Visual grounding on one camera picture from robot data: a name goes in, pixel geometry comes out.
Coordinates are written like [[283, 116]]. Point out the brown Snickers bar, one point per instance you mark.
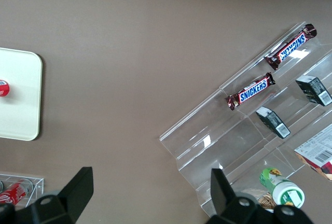
[[250, 91], [290, 47]]

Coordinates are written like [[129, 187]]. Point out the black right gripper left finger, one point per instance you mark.
[[64, 203]]

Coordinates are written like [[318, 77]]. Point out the white barcode carton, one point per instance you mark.
[[317, 154]]

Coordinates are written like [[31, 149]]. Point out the green white-capped bottle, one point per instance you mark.
[[282, 187]]

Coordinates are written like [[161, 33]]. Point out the small black box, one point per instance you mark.
[[272, 123], [313, 90]]

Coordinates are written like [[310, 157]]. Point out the clear acrylic stepped display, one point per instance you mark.
[[220, 151]]

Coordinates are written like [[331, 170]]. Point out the beige plastic tray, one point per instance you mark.
[[20, 97]]

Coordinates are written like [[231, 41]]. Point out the clear acrylic bottle rack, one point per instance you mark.
[[39, 190]]

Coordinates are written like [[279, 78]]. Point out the red cola bottle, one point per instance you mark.
[[15, 194]]

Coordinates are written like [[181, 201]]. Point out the red white yogurt cup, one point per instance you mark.
[[3, 88]]

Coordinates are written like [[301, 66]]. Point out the light wicker basket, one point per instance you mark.
[[265, 203]]

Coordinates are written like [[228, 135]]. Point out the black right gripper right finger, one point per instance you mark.
[[225, 208]]

